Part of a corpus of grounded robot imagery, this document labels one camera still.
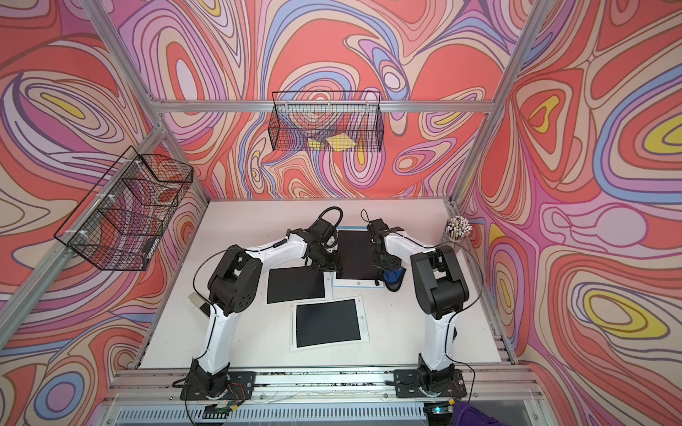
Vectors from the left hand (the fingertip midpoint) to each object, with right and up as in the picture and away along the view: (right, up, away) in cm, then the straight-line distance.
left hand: (343, 270), depth 96 cm
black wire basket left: (-64, +17, -23) cm, 70 cm away
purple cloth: (+31, -31, -30) cm, 53 cm away
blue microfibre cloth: (+18, -2, -3) cm, 18 cm away
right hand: (+16, -1, +1) cm, 16 cm away
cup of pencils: (+37, +13, -9) cm, 41 cm away
